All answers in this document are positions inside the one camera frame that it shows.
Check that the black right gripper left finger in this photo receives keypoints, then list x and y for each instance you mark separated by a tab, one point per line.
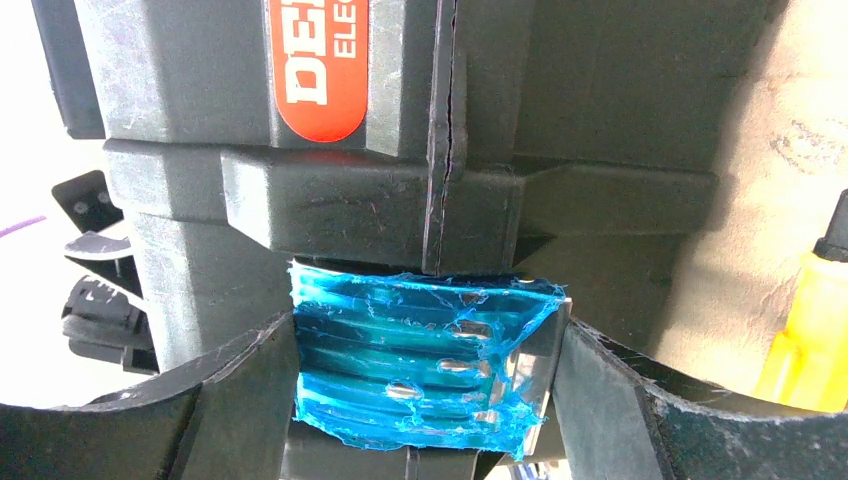
224	415

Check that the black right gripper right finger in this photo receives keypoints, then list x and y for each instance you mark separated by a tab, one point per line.
623	415

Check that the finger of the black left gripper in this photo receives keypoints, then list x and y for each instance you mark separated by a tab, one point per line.
104	316

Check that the black plastic toolbox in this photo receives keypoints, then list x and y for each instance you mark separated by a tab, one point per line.
433	190

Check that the yellow handled screwdriver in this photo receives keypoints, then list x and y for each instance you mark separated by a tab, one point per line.
806	366

